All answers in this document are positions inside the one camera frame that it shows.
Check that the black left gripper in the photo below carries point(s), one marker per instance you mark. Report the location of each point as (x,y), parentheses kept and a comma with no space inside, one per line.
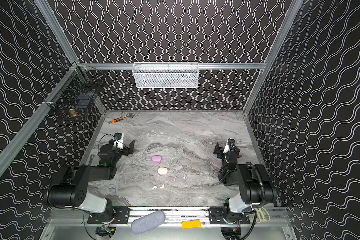
(125,150)

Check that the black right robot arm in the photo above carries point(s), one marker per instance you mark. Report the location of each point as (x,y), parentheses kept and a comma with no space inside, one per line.
(255,187)

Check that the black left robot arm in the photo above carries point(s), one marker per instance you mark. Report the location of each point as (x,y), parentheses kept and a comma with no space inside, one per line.
(69,187)

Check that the brass fitting in basket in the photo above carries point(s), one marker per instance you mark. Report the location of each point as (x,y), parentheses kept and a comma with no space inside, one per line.
(73,113)

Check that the yellow block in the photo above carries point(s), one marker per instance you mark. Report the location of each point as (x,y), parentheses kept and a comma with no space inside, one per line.
(191,224)

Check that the grey fabric pouch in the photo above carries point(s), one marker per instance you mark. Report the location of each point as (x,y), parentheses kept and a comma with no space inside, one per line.
(148,222)

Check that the orange handled adjustable wrench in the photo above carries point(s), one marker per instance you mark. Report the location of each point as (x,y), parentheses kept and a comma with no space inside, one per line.
(130,115)

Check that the white mesh wall basket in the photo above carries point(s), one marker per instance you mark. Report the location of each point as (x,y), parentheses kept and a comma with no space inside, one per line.
(166,75)

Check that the black wire wall basket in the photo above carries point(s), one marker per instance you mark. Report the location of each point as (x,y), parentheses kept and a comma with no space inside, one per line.
(79,93)

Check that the white handled scissors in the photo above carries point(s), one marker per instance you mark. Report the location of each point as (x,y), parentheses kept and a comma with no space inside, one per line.
(263,215)

